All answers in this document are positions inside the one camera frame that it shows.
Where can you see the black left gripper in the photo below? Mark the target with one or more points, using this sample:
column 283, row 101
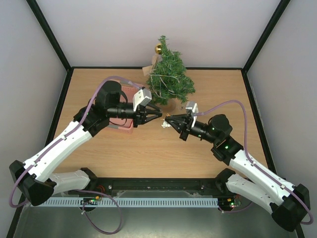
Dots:
column 142, row 113

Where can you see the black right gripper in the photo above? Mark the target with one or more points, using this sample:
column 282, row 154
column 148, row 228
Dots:
column 185, row 126

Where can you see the silver glitter star ornament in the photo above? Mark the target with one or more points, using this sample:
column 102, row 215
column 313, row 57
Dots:
column 165, row 124

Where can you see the round wooden tree base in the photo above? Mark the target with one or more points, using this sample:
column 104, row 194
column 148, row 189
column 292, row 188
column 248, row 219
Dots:
column 171, row 105

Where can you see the pink perforated plastic basket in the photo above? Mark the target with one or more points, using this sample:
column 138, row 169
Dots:
column 124, row 123

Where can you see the clear led string lights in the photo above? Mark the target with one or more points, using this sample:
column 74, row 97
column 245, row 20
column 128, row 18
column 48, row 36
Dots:
column 164, row 82

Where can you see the small green christmas tree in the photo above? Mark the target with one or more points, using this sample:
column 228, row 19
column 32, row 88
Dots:
column 187, row 84

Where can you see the gold bauble ornament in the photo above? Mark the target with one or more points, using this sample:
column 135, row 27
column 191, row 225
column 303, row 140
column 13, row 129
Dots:
column 158, row 48

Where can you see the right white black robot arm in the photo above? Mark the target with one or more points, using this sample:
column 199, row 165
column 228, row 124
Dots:
column 287, row 203

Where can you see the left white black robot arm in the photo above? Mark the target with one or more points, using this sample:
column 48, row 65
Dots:
column 35, row 177

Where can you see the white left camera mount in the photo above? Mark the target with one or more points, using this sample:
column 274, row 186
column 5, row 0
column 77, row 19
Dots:
column 136, row 100

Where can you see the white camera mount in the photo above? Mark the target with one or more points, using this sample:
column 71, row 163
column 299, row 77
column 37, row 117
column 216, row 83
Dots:
column 136, row 100
column 194, row 110

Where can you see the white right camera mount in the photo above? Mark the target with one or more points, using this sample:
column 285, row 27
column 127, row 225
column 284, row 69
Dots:
column 194, row 110

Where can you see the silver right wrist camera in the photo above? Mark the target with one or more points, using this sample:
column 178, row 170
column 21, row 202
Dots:
column 190, row 105

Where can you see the black front frame rail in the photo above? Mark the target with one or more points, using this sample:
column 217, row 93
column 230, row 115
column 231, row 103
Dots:
column 203, row 186

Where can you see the light blue slotted cable duct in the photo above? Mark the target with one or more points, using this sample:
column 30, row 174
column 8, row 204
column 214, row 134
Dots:
column 133, row 202

